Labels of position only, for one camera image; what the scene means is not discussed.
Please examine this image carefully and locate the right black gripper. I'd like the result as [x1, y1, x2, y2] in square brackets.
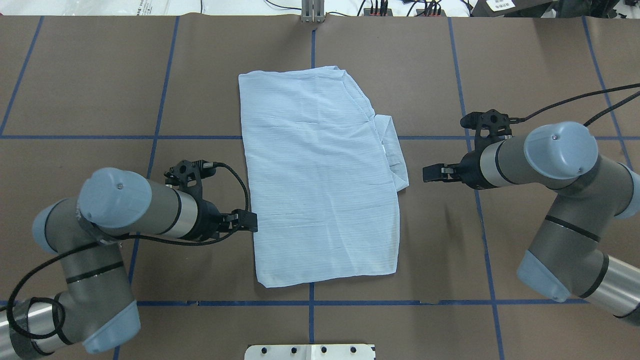
[422, 150, 489, 191]

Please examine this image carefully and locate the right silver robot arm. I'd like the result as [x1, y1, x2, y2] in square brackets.
[422, 121, 640, 327]

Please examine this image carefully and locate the aluminium frame post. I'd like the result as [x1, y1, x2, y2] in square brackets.
[301, 0, 326, 24]

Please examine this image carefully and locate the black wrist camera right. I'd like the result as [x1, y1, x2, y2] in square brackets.
[459, 109, 525, 139]

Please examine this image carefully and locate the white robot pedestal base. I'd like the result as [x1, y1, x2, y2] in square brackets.
[244, 343, 377, 360]

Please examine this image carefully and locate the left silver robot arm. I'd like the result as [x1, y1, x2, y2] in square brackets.
[1, 160, 258, 360]

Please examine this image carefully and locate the light blue striped shirt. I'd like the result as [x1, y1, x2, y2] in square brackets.
[238, 66, 410, 289]

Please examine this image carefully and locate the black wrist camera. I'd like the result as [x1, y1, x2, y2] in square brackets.
[163, 159, 217, 192]
[459, 109, 525, 139]

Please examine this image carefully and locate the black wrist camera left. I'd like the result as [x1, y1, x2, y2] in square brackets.
[163, 159, 217, 192]

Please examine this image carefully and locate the clear plastic bag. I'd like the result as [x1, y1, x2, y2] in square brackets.
[47, 0, 173, 17]

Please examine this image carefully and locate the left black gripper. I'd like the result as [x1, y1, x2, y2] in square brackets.
[192, 200, 258, 242]

